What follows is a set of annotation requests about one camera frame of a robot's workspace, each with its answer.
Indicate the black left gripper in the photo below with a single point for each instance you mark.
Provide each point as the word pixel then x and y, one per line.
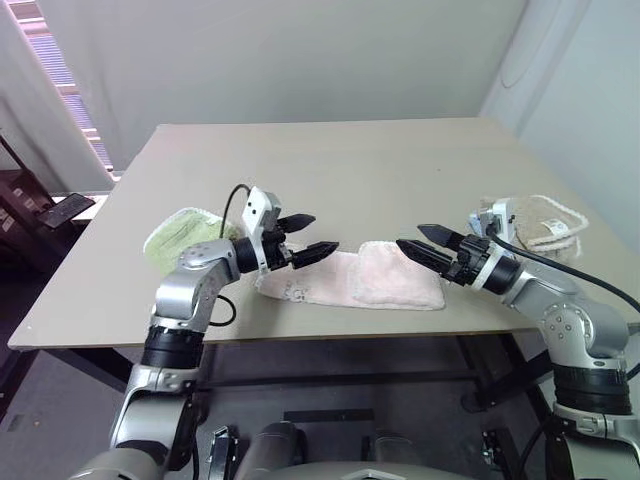
pixel 277 250

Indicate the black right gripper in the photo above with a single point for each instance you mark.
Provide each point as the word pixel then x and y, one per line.
pixel 470 260

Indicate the pink towel with logo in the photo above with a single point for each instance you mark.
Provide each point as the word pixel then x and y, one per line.
pixel 390 285

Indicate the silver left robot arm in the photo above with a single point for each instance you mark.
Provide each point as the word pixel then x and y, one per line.
pixel 195 280

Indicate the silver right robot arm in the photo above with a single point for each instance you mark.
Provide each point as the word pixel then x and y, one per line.
pixel 565 320

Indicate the blue folded towel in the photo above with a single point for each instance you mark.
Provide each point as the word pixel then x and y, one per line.
pixel 475 222

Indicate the beige folded towel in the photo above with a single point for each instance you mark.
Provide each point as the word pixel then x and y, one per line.
pixel 535 220

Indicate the green folded towel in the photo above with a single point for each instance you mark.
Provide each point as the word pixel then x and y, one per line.
pixel 175 235

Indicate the black flat floor plate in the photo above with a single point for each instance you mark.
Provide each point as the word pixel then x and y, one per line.
pixel 327 416

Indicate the dark rounded robot leg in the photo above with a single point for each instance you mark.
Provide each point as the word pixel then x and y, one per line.
pixel 275 445
pixel 395 447

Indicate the grey robot torso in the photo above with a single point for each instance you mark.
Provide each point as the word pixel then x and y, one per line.
pixel 360 472

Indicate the black flat tablet device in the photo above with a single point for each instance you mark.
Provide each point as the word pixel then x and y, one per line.
pixel 65 210

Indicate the dark wooden shelf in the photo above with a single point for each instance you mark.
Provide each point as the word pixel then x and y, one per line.
pixel 20 200

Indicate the window blind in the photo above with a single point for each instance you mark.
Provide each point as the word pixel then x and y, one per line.
pixel 55 65

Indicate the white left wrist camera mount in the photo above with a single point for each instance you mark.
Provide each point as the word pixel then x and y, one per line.
pixel 256 207

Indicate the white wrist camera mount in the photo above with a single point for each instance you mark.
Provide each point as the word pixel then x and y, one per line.
pixel 256 207
pixel 500 212

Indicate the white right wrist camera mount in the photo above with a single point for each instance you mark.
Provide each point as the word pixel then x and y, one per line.
pixel 500 212

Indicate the black metal table frame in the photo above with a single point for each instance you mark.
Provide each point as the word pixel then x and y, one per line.
pixel 325 365

